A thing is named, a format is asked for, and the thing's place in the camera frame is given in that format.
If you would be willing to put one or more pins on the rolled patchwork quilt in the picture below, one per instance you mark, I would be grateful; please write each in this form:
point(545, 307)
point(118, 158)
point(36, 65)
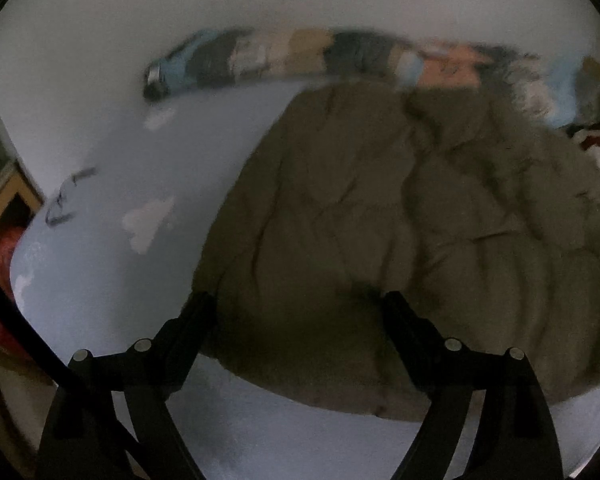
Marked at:
point(280, 55)

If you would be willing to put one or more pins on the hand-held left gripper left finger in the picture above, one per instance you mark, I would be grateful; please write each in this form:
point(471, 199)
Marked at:
point(192, 325)

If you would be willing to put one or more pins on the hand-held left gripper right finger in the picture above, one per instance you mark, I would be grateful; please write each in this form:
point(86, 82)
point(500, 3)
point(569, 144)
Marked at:
point(405, 325)

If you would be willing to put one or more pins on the black eyeglasses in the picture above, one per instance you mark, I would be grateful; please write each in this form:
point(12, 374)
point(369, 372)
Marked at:
point(82, 174)

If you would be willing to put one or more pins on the olive hooded puffer jacket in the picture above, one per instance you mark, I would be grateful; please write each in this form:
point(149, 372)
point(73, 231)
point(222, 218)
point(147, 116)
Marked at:
point(380, 210)

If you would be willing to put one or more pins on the wooden shelf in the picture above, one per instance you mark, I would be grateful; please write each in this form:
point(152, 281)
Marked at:
point(15, 192)

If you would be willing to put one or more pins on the red bag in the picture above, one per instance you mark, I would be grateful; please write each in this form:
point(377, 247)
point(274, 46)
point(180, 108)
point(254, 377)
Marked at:
point(7, 255)

